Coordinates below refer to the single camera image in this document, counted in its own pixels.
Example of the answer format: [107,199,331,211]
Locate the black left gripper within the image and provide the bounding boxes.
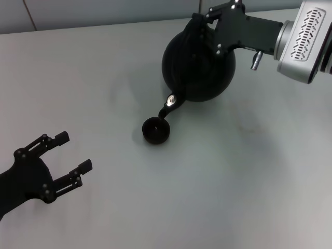
[0,131,93,216]

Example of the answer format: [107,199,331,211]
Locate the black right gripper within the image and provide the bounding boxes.
[191,0,285,57]

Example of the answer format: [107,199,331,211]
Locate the dark round teapot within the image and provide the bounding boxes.
[157,14,237,122]

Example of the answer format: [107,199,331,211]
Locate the small dark teacup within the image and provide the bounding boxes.
[142,116,171,145]

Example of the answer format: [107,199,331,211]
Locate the silver metal connector plug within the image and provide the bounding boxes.
[250,50,264,71]

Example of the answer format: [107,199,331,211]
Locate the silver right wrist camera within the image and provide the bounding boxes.
[276,0,329,85]

